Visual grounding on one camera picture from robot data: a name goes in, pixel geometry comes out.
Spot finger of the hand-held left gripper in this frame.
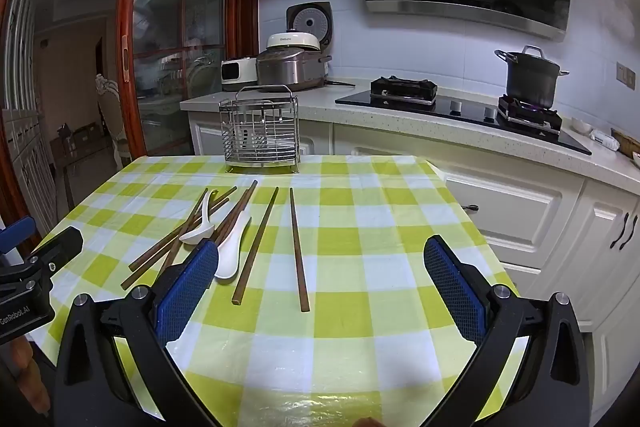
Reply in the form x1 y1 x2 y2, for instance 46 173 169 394
36 226 84 276
0 216 37 253

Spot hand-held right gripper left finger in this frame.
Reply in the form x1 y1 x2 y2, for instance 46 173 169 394
54 238 221 427

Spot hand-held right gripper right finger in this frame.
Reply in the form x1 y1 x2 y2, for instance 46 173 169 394
422 234 588 427

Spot brown wooden chopstick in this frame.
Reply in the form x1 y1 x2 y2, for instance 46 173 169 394
289 187 310 313
212 179 259 244
162 193 248 275
128 186 239 272
231 187 280 306
167 187 252 269
159 188 210 282
121 196 232 292

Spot white ceramic spoon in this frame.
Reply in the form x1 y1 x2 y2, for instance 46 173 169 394
179 189 221 245
214 216 253 281

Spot metal wire utensil rack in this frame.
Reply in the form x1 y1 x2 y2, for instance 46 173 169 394
218 85 301 176

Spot person's left hand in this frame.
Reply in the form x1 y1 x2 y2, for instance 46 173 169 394
0 336 52 414

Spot white base cabinets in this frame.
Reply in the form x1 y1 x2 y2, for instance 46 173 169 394
187 112 640 408

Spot tall white panelled cabinet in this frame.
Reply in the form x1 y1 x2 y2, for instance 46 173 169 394
0 0 60 238

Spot cardboard boxes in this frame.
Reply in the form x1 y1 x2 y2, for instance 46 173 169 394
56 121 106 158

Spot ornate white chair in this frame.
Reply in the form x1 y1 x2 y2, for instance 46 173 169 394
94 73 135 168

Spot black glass gas cooktop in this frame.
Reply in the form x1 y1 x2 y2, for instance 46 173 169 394
334 88 593 156

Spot black burner grate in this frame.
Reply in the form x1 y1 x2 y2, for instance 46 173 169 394
497 96 563 131
370 76 439 106

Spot white packet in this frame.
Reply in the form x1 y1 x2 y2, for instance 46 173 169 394
589 129 621 152

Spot grey stockpot with lid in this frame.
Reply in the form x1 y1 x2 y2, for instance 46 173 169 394
494 45 571 109

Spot small white appliance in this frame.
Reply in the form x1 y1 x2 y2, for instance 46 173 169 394
221 57 259 86

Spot wicker basket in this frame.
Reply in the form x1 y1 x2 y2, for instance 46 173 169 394
611 128 640 158

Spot white stone countertop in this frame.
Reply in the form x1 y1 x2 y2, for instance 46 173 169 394
179 77 640 198

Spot red wooden glass door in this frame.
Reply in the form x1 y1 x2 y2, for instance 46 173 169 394
116 0 261 160

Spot white domed cooker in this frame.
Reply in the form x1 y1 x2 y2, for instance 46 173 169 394
266 32 322 54

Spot open-lid rice cooker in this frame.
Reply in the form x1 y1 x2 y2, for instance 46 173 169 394
286 1 335 80

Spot wall outlet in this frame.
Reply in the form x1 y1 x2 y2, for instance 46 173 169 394
615 61 638 90

